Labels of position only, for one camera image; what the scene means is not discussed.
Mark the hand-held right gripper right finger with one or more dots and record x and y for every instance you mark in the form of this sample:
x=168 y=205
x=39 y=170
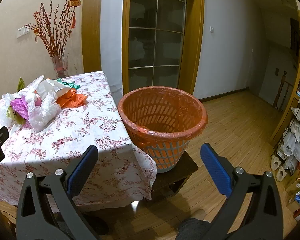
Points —
x=215 y=172

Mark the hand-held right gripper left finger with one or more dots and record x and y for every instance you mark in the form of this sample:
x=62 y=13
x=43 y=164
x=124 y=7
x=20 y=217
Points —
x=81 y=172

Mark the yellow-green plastic bag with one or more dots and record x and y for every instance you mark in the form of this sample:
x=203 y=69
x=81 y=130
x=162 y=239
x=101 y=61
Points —
x=20 y=85

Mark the grey lattice waste basket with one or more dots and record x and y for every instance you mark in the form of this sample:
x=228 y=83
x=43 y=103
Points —
x=165 y=152

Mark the pink plastic bag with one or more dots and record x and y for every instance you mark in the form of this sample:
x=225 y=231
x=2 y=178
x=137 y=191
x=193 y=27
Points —
x=18 y=106

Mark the dark wooden stool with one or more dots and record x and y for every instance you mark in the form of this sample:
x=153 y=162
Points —
x=181 y=171

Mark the floral tablecloth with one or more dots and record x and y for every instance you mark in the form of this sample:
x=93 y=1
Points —
x=72 y=130

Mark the person's shoe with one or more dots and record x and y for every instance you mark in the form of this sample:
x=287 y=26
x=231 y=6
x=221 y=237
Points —
x=199 y=214

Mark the white plastic bag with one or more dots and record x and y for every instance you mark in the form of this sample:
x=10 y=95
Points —
x=43 y=110

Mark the white slipper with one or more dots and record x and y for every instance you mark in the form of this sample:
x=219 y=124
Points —
x=275 y=163
x=281 y=173

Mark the person's leg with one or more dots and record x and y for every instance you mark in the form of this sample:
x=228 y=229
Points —
x=195 y=230

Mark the black metal rack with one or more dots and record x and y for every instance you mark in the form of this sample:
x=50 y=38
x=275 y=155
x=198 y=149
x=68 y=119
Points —
x=277 y=145

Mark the orange plastic bag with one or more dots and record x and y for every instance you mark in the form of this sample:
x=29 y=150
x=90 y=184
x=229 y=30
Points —
x=70 y=99

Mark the cardboard box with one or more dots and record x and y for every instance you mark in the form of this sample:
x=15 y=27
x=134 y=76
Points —
x=293 y=187

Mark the teal green plastic bag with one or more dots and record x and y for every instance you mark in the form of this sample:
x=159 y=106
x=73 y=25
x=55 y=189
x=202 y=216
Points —
x=71 y=84

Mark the glass vase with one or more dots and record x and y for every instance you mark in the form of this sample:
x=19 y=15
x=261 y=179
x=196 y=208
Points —
x=60 y=67

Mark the pile of white bags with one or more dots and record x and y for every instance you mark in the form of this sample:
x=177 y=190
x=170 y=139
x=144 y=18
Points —
x=296 y=135

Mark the wooden chair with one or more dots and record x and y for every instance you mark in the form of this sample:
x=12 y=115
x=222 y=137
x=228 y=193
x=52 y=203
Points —
x=283 y=90

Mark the red berry branches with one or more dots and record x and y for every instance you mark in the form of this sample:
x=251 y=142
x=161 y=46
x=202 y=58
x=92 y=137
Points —
x=52 y=35

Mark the white wall socket panel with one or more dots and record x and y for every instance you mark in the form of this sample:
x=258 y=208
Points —
x=23 y=32

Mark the glass door with wooden frame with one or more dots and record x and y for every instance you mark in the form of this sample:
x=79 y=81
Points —
x=155 y=42

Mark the small white wall switch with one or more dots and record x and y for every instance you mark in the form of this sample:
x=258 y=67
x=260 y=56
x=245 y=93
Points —
x=211 y=29

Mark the red and gold wall ornament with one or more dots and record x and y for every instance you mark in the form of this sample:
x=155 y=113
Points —
x=73 y=2

